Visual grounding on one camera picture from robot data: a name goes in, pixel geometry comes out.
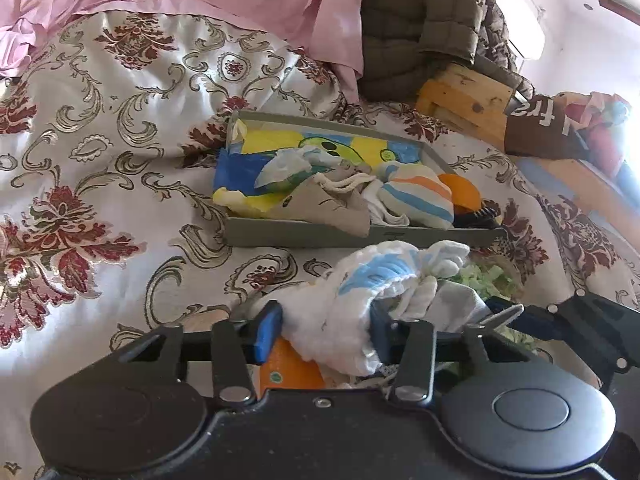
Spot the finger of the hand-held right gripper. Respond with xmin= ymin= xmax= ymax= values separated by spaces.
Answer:
xmin=486 ymin=289 xmax=640 ymax=386

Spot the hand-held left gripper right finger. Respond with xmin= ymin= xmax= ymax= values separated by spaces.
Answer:
xmin=369 ymin=302 xmax=533 ymax=403

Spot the white knit cloth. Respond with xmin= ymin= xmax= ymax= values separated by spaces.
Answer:
xmin=249 ymin=239 xmax=472 ymax=377

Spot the navy white striped sock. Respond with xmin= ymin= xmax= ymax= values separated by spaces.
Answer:
xmin=451 ymin=199 xmax=502 ymax=229

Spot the orange white tissue box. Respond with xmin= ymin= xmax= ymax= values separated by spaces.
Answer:
xmin=259 ymin=336 xmax=327 ymax=392

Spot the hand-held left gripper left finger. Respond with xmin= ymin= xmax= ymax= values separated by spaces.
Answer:
xmin=117 ymin=301 xmax=284 ymax=403

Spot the wooden bed frame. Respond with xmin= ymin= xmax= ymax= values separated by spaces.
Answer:
xmin=414 ymin=61 xmax=640 ymax=243

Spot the green scrubby cloth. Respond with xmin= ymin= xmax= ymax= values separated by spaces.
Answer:
xmin=439 ymin=254 xmax=522 ymax=302

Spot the beige drawstring bag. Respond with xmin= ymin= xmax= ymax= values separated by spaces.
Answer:
xmin=271 ymin=171 xmax=374 ymax=239

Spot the yellow blue cartoon cloth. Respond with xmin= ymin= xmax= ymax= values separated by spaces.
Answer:
xmin=212 ymin=127 xmax=427 ymax=217

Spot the grey tray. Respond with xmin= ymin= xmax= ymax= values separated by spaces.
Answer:
xmin=222 ymin=110 xmax=509 ymax=251

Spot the white air conditioner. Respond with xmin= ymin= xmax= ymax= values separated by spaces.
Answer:
xmin=487 ymin=0 xmax=547 ymax=62

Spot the brown cloth with white letters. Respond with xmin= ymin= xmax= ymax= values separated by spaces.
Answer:
xmin=504 ymin=91 xmax=592 ymax=162

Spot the olive puffer jacket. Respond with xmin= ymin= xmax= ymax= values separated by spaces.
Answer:
xmin=357 ymin=0 xmax=531 ymax=103

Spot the orange ribbed cup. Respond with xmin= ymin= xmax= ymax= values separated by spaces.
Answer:
xmin=438 ymin=173 xmax=484 ymax=212

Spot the floral bedspread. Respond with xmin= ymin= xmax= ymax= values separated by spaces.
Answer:
xmin=0 ymin=10 xmax=640 ymax=480

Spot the white teal tissue pack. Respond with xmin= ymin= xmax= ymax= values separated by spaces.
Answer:
xmin=254 ymin=146 xmax=347 ymax=194

